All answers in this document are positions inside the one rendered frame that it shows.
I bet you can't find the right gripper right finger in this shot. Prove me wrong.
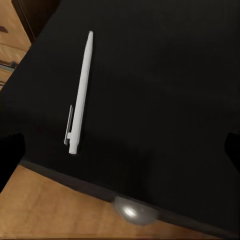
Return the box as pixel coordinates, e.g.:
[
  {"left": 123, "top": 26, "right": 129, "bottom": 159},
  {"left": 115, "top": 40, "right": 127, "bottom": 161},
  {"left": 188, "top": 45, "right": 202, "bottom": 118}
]
[{"left": 224, "top": 133, "right": 240, "bottom": 173}]

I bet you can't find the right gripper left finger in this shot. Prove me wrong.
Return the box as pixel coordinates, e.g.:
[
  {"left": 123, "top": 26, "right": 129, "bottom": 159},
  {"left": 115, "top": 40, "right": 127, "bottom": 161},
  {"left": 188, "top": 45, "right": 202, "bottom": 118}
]
[{"left": 0, "top": 133, "right": 26, "bottom": 193}]

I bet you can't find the pen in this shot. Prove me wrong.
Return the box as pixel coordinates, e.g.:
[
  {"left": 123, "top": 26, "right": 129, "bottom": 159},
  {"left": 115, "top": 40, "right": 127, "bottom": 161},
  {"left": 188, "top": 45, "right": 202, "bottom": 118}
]
[{"left": 64, "top": 31, "right": 94, "bottom": 154}]

